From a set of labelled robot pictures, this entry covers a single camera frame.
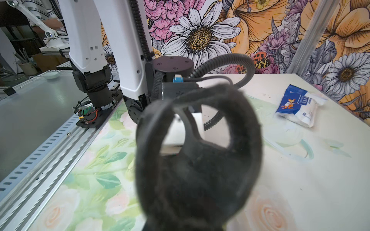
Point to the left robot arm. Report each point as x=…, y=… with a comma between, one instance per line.
x=112, y=61

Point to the blue gauze bandage packet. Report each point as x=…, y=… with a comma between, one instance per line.
x=299, y=106

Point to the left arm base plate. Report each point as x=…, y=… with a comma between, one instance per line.
x=94, y=117

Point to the white vented cable duct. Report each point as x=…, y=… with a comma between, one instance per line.
x=29, y=163

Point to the aluminium front rail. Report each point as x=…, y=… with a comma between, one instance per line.
x=26, y=201

